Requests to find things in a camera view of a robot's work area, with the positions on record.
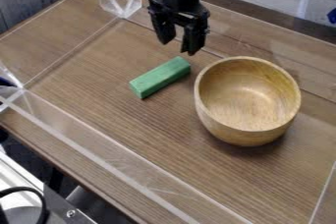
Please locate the green rectangular block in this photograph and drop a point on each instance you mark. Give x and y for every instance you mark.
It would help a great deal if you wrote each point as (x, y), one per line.
(159, 77)

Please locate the grey metal bracket with screw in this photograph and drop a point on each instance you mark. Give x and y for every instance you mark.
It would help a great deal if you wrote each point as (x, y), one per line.
(61, 211)

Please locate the brown wooden bowl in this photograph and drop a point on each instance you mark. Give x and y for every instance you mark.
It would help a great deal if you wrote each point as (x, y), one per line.
(247, 100)

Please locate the white container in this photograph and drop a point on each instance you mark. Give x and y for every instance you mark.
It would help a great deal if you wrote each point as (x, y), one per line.
(319, 11)

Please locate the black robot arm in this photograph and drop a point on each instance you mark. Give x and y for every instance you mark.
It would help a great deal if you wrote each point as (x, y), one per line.
(185, 13)

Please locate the clear acrylic corner bracket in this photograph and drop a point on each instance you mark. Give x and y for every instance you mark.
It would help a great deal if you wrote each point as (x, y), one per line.
(120, 8)

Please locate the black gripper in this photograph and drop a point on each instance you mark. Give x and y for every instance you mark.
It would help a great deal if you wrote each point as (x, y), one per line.
(164, 10)

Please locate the clear acrylic front barrier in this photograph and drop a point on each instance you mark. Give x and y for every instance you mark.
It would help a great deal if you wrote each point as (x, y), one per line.
(144, 191)

